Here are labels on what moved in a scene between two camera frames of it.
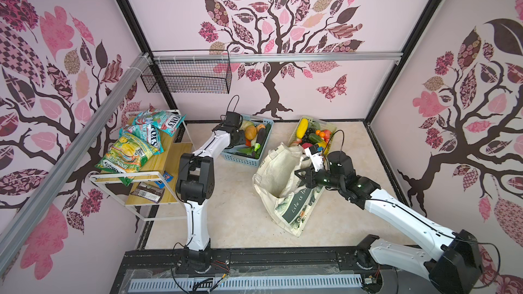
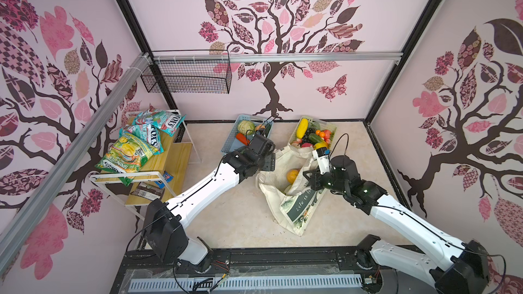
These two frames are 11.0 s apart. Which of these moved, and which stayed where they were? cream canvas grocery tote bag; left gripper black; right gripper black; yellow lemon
Moved: left gripper black
Stayed: cream canvas grocery tote bag; yellow lemon; right gripper black
